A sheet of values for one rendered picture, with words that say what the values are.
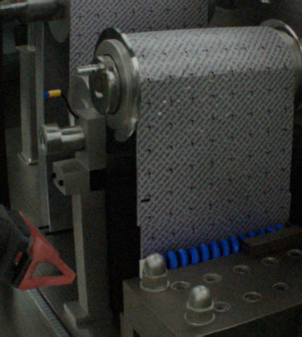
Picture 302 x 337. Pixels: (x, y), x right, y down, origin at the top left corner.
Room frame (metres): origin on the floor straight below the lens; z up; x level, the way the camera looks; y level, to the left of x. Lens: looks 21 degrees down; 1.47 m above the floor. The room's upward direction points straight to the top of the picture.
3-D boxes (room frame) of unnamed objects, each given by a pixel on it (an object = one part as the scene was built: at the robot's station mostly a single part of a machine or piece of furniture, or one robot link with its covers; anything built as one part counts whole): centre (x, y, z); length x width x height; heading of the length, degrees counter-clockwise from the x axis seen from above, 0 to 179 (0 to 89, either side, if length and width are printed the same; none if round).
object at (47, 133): (0.89, 0.13, 1.18); 0.04 x 0.02 x 0.04; 26
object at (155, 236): (0.89, -0.09, 1.03); 0.23 x 0.01 x 0.09; 116
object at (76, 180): (0.91, 0.10, 1.05); 0.06 x 0.05 x 0.31; 116
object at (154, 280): (0.77, 0.00, 1.05); 0.04 x 0.04 x 0.04
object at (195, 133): (0.89, -0.09, 1.17); 0.23 x 0.01 x 0.18; 116
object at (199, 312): (0.69, -0.05, 1.05); 0.04 x 0.04 x 0.04
